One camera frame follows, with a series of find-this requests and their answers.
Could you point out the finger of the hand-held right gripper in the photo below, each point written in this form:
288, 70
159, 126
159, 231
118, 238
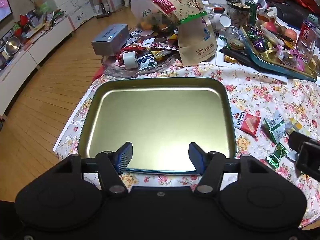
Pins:
310, 158
296, 141

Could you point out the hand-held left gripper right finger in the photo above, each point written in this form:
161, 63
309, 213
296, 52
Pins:
196, 156

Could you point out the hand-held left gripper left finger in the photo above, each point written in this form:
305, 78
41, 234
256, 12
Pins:
124, 156

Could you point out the white yellow snack packet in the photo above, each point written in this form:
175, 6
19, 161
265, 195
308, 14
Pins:
297, 127

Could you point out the dark green candy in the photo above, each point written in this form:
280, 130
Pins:
276, 155

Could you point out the green white snack packet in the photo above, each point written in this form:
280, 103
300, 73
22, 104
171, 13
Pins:
273, 128

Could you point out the red white snack packet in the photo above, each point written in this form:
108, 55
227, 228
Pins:
248, 123

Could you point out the teal gold tin tray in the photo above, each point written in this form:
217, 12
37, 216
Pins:
280, 66
160, 120

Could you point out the floral tablecloth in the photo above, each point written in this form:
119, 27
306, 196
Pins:
252, 97

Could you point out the pink snack packet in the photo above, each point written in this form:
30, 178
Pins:
292, 57

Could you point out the white tape roll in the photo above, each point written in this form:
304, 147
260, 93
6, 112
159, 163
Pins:
130, 60

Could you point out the black white snack packet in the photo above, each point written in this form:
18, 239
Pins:
146, 61

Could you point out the white flat board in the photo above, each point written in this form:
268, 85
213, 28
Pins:
222, 60

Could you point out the pile of wrapped candies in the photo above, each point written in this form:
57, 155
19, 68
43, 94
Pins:
272, 42

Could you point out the gold foil candy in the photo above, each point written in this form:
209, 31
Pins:
230, 59

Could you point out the black flat packet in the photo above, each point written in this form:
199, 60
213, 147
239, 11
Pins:
237, 56

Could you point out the red apple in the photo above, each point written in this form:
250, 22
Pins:
269, 27
290, 35

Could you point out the red label bottle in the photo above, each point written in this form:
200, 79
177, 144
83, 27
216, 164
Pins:
306, 33

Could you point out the grey cardboard box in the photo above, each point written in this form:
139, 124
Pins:
110, 40

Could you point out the glass jar with biscuits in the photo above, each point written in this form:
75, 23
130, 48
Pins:
233, 37

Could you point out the kraft paper bag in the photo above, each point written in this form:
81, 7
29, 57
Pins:
193, 30

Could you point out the green can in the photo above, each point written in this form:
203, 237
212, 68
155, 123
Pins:
252, 12

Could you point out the white TV cabinet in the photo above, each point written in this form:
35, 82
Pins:
30, 57

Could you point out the white paper cup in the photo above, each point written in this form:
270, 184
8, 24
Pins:
223, 21

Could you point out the white red ceramic cup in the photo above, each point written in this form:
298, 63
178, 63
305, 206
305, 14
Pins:
265, 5

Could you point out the translucent plastic bag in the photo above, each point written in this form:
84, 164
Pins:
140, 7

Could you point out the steel pot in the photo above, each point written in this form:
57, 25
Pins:
12, 45

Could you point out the pile of cabinet clutter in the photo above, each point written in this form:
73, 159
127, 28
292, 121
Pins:
37, 22

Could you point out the white carton rabbit drawing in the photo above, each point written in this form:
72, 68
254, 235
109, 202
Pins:
70, 2

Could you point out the television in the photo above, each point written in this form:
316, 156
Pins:
3, 3

